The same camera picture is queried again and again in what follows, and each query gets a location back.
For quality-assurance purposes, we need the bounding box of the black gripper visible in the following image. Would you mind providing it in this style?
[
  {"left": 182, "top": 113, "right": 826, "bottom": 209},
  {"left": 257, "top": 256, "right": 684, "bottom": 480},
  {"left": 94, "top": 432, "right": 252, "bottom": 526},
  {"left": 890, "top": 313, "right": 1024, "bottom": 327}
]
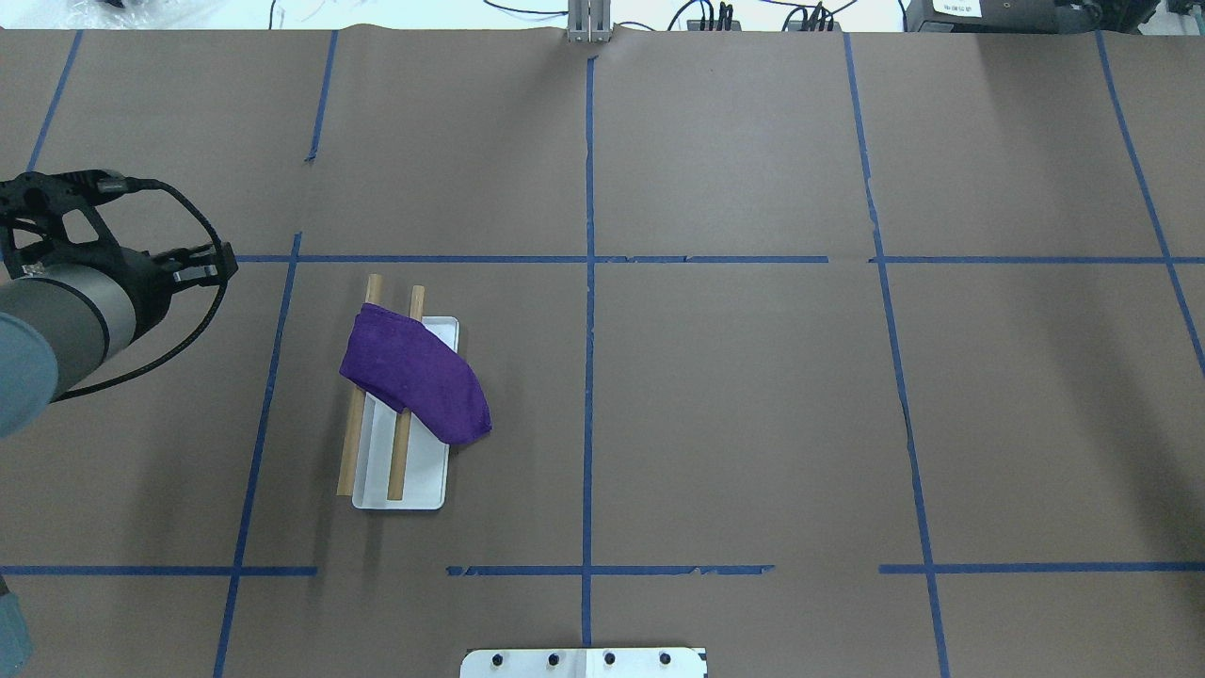
[{"left": 99, "top": 243, "right": 239, "bottom": 344}]

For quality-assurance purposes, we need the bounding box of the purple towel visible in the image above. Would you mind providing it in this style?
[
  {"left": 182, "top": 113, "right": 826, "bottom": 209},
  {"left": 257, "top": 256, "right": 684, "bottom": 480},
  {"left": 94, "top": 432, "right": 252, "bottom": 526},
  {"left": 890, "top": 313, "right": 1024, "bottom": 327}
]
[{"left": 339, "top": 303, "right": 493, "bottom": 446}]

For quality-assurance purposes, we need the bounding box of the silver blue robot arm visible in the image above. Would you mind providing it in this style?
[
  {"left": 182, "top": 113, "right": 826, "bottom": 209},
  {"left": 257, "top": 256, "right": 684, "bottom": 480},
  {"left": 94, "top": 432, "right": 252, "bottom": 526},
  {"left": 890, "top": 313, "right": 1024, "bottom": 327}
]
[{"left": 1, "top": 243, "right": 237, "bottom": 437}]

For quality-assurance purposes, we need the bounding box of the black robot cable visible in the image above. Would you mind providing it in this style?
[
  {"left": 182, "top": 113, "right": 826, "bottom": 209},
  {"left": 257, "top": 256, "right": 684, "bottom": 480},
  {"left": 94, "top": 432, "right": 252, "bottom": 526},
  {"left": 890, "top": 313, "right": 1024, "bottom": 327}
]
[{"left": 52, "top": 177, "right": 233, "bottom": 403}]

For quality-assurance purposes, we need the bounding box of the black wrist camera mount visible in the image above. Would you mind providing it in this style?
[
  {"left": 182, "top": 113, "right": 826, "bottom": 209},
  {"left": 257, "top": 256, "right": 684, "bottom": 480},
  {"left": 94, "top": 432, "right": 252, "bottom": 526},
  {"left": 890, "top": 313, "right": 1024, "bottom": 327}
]
[{"left": 1, "top": 169, "right": 163, "bottom": 282}]

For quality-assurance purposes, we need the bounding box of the aluminium frame post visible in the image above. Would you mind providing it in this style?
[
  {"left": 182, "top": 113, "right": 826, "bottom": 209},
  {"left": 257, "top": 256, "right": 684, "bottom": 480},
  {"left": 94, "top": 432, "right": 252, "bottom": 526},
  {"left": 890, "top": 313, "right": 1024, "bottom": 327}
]
[{"left": 568, "top": 0, "right": 615, "bottom": 45}]

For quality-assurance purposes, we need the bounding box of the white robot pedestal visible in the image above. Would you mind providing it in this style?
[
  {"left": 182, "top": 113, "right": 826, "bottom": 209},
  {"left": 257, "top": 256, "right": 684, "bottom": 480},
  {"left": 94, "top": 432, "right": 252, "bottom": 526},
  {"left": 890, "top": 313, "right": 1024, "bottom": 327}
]
[{"left": 459, "top": 647, "right": 709, "bottom": 677}]

